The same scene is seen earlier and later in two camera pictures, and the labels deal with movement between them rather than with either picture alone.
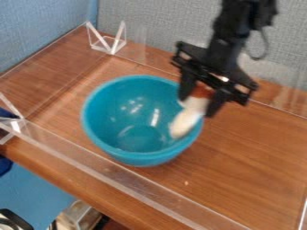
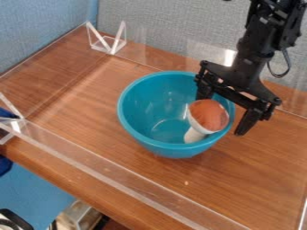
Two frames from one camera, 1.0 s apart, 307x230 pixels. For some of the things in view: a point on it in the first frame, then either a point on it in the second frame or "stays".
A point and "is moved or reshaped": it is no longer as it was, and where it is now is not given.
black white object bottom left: x=13 y=222 stays
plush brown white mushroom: x=194 y=109 to x=208 y=117
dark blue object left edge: x=5 y=163 stays
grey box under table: x=78 y=216 stays
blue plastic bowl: x=126 y=115 is moved or reshaped
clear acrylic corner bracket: x=104 y=43 stays
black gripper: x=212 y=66 to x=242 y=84
